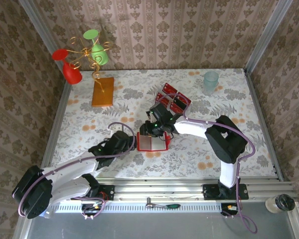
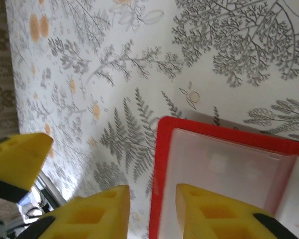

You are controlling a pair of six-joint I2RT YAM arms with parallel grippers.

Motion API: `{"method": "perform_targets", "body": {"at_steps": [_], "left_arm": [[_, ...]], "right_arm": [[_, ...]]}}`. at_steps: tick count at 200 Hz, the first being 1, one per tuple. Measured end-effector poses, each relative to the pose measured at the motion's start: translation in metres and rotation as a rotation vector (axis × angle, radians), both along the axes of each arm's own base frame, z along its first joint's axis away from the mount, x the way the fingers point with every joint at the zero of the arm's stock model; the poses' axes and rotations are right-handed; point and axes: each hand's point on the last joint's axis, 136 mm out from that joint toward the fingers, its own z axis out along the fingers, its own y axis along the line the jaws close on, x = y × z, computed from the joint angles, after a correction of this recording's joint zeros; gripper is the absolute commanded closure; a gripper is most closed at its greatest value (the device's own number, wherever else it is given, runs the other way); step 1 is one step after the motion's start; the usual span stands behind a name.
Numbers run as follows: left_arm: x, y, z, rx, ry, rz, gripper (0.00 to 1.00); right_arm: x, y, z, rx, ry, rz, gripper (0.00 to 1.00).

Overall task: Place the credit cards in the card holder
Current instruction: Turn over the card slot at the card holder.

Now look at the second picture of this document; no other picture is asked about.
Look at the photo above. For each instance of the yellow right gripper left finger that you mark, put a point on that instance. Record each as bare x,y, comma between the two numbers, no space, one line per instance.
94,216

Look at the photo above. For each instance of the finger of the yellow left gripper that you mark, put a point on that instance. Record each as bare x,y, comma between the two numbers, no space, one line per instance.
17,159

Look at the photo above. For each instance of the aluminium mounting rail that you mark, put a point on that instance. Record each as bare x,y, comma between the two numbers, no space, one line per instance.
48,189

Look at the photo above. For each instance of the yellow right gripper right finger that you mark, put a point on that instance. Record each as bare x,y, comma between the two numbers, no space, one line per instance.
214,219

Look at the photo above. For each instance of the red card holder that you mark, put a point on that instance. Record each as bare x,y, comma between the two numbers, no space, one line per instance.
214,159

